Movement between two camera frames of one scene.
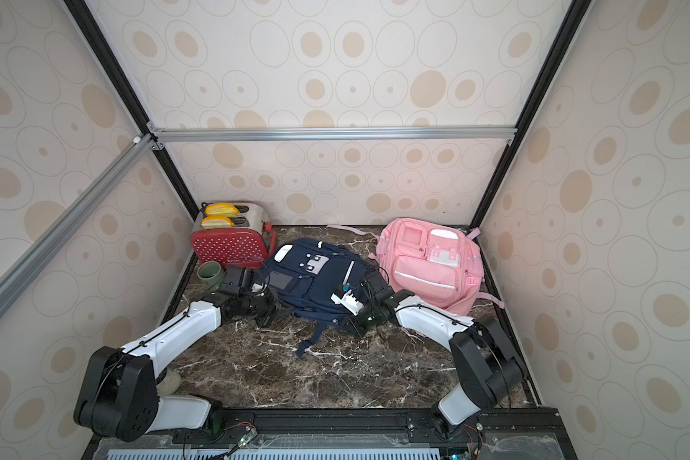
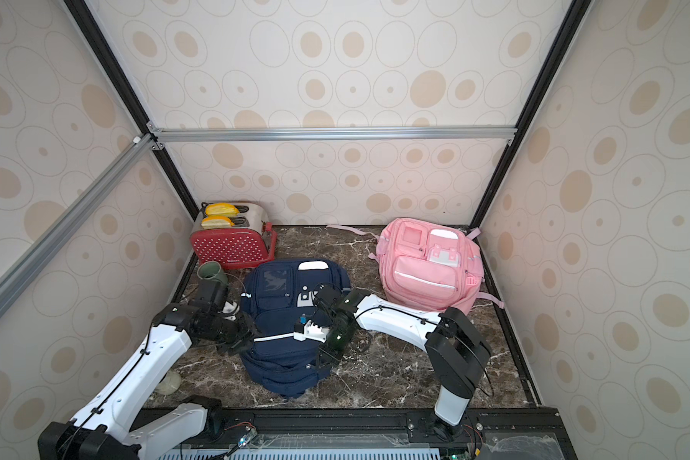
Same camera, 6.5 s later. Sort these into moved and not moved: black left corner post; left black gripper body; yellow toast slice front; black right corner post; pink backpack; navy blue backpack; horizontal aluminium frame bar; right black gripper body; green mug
Moved: left black gripper body; navy blue backpack; right black gripper body
Not moved: black left corner post; pink backpack; yellow toast slice front; black right corner post; green mug; horizontal aluminium frame bar
